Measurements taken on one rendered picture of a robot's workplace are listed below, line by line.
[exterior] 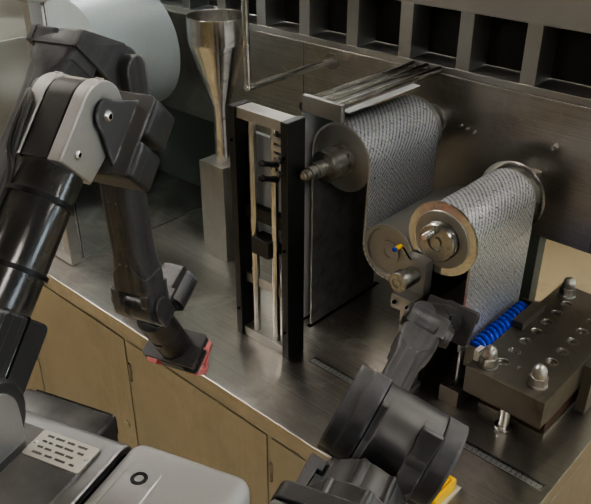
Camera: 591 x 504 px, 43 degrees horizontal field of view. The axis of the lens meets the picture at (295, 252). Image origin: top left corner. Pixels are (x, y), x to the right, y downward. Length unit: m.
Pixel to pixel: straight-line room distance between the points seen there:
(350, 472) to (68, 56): 0.58
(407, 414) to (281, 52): 1.50
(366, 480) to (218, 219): 1.43
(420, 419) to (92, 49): 0.59
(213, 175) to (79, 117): 1.37
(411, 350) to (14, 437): 0.74
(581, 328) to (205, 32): 1.03
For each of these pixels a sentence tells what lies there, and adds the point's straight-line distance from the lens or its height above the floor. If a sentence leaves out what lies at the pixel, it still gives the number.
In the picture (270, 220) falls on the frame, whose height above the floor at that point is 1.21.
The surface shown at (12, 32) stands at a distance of 1.96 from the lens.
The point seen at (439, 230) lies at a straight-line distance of 1.39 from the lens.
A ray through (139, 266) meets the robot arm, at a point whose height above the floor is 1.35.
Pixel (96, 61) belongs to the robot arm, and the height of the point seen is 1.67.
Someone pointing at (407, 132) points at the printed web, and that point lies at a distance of 1.56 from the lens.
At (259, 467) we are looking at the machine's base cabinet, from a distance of 1.70.
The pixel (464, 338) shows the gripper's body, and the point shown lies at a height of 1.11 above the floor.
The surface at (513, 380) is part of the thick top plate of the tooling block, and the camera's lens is 1.46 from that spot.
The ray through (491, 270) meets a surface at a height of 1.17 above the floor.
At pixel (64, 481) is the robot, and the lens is 0.56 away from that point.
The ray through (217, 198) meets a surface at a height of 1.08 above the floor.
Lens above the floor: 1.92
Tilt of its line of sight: 30 degrees down
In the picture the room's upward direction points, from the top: straight up
